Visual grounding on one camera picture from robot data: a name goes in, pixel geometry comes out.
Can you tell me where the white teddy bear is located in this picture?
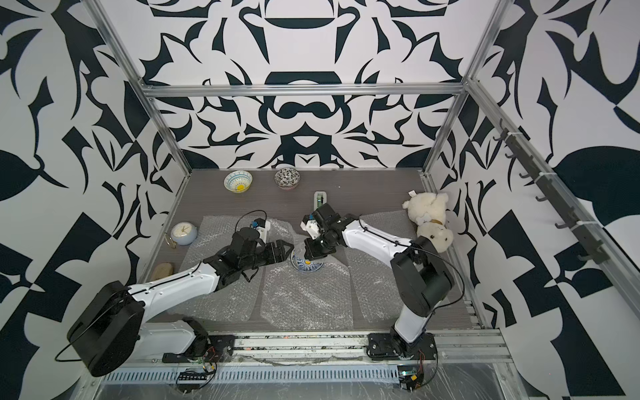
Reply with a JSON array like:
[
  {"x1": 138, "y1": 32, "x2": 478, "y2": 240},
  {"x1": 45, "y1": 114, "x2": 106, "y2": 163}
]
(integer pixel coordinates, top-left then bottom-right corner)
[{"x1": 403, "y1": 191, "x2": 454, "y2": 253}]

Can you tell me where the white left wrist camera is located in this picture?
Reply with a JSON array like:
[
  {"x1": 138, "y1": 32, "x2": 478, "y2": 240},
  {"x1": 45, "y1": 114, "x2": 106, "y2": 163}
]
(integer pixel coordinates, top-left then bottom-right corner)
[{"x1": 251, "y1": 218, "x2": 271, "y2": 243}]

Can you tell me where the yellow centre patterned bowl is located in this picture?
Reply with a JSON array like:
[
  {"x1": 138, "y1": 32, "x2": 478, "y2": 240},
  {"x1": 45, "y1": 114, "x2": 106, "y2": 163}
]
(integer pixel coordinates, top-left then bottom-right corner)
[{"x1": 223, "y1": 170, "x2": 253, "y2": 193}]

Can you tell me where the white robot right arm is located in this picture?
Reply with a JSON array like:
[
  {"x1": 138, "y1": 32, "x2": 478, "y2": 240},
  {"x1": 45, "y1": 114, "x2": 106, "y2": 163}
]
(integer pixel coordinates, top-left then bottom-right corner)
[{"x1": 301, "y1": 203, "x2": 455, "y2": 345}]

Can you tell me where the black white patterned bowl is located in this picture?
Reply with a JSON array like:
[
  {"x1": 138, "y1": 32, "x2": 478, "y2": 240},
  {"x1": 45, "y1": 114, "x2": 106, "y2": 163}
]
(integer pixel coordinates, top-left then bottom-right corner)
[{"x1": 274, "y1": 168, "x2": 301, "y2": 190}]

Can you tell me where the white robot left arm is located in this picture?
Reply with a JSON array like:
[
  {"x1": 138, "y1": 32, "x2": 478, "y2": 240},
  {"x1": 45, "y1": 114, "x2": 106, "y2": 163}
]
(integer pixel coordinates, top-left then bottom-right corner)
[{"x1": 67, "y1": 228, "x2": 294, "y2": 377}]

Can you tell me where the blue yellow floral bowl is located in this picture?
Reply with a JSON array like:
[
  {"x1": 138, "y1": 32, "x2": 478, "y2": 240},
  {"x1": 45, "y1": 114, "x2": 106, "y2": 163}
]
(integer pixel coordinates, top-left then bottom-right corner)
[{"x1": 290, "y1": 251, "x2": 324, "y2": 273}]

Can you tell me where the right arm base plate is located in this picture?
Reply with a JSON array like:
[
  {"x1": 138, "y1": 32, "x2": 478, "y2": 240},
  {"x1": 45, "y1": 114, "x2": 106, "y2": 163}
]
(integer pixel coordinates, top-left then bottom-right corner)
[{"x1": 366, "y1": 330, "x2": 438, "y2": 361}]

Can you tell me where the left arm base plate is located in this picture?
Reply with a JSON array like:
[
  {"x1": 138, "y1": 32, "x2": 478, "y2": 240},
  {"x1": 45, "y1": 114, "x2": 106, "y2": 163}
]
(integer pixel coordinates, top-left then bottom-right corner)
[{"x1": 162, "y1": 335, "x2": 236, "y2": 363}]

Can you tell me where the black wall hook rail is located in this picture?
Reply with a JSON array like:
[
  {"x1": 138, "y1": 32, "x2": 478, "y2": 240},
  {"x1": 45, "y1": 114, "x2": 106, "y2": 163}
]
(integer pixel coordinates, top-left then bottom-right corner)
[{"x1": 495, "y1": 121, "x2": 611, "y2": 264}]

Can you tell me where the bubble wrap sheet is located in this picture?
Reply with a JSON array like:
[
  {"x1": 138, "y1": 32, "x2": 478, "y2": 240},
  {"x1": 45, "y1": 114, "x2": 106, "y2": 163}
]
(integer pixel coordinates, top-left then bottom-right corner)
[
  {"x1": 345, "y1": 210, "x2": 417, "y2": 323},
  {"x1": 167, "y1": 216, "x2": 263, "y2": 323},
  {"x1": 259, "y1": 217, "x2": 355, "y2": 331}
]

